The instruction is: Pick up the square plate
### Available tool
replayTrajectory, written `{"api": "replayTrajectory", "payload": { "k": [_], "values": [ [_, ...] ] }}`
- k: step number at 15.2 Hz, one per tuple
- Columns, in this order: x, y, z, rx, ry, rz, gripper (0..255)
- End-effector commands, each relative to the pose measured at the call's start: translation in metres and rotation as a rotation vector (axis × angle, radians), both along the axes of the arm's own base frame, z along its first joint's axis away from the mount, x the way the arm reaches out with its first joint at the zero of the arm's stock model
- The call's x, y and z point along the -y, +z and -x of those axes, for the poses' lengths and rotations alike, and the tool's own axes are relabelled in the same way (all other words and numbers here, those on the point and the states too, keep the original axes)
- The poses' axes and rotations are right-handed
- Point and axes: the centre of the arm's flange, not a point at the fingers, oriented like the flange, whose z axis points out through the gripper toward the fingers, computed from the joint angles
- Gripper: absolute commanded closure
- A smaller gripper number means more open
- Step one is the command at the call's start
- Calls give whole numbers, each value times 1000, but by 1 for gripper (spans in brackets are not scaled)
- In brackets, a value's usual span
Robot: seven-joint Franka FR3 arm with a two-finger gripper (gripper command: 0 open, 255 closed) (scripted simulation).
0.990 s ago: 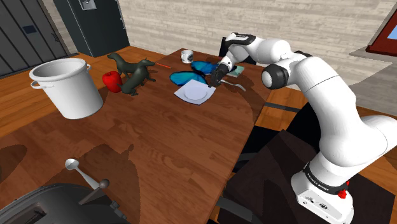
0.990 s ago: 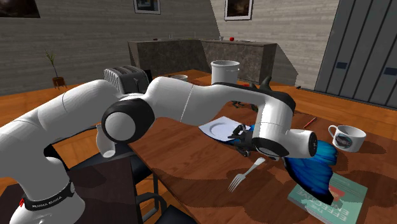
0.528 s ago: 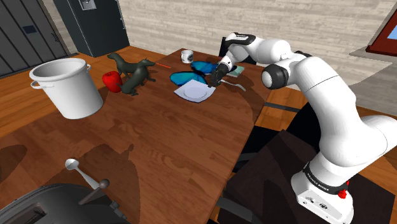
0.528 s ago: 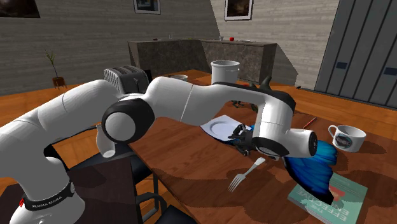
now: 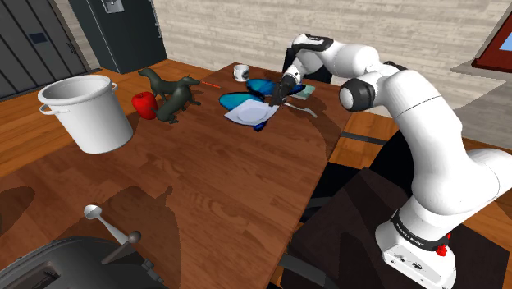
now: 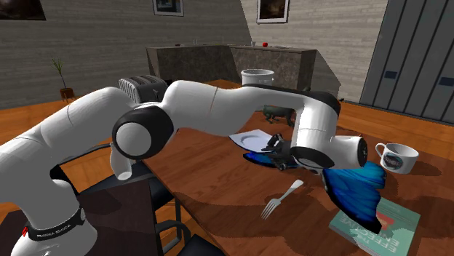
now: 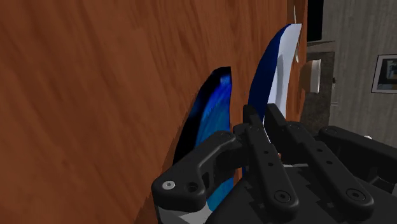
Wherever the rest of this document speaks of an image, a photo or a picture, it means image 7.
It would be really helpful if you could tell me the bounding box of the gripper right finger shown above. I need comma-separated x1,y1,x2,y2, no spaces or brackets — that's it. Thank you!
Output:
264,103,397,222

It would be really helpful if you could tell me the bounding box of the glossy blue bowl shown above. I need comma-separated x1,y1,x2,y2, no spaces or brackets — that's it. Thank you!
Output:
172,66,234,213

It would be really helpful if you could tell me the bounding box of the blue and white bowl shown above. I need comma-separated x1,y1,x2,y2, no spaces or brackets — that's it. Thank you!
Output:
247,23,303,125

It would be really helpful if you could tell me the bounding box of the brown and white cup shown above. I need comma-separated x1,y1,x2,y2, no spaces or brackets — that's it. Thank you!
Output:
299,59,322,94

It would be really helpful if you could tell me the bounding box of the framed wall picture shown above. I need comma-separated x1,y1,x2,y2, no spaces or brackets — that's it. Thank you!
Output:
370,54,397,94

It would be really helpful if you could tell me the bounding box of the brown wooden table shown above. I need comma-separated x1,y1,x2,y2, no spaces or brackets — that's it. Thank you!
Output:
0,0,309,224

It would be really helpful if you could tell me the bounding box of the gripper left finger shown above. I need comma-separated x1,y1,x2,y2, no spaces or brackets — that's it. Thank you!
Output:
151,104,300,216

